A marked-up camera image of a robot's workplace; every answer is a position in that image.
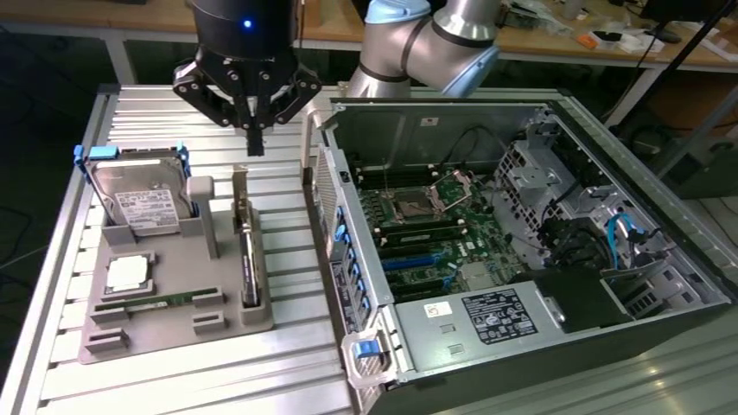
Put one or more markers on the open metal socket cover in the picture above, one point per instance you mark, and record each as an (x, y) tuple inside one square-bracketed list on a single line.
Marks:
[(455, 190)]

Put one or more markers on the cluttered wooden desk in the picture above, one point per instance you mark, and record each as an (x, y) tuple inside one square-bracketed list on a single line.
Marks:
[(576, 54)]

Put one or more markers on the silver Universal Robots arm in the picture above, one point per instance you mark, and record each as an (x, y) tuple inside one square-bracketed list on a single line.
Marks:
[(415, 52)]

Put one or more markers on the wooden desk with white frame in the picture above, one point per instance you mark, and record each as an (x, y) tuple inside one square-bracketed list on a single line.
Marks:
[(87, 21)]

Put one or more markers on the silver CPU chip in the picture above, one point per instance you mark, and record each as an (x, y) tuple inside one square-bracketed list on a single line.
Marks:
[(129, 274)]

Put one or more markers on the silver chipset heatsink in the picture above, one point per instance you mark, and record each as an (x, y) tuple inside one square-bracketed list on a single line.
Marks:
[(478, 276)]

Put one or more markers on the grey parts rack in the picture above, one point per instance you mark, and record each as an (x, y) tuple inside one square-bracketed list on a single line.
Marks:
[(184, 268)]

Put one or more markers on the white plastic part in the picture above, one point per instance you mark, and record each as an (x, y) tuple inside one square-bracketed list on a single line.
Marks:
[(629, 43)]

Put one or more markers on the green RAM stick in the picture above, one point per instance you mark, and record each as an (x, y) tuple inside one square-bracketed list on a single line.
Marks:
[(172, 298)]

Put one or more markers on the grey power supply unit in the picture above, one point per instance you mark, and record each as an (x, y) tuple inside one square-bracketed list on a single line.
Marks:
[(490, 315)]

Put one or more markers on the open black PC case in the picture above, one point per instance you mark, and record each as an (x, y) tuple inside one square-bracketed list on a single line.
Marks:
[(519, 380)]

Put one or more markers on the green motherboard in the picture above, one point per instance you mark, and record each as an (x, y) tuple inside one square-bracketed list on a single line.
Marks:
[(490, 242)]

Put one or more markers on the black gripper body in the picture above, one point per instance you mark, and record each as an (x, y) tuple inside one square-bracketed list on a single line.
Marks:
[(242, 47)]

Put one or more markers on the hard disk with blue caddy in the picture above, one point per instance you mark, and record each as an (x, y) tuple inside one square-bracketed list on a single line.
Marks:
[(137, 199)]

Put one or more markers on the perforated metal disk bay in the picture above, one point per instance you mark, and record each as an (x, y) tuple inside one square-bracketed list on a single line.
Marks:
[(530, 194)]

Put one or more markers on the blue case latch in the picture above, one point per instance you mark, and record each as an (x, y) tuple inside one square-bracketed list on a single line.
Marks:
[(364, 350)]

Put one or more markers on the CPU socket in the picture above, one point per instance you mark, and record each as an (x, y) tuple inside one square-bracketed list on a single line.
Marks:
[(412, 205)]

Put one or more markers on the Nvidia graphics card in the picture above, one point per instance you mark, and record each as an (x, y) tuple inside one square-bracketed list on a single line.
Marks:
[(247, 259)]

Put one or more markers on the blue expansion slot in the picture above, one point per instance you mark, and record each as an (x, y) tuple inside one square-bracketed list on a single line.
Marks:
[(410, 263)]

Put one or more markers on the black computer tower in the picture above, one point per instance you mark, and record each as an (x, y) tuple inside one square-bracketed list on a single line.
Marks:
[(703, 173)]

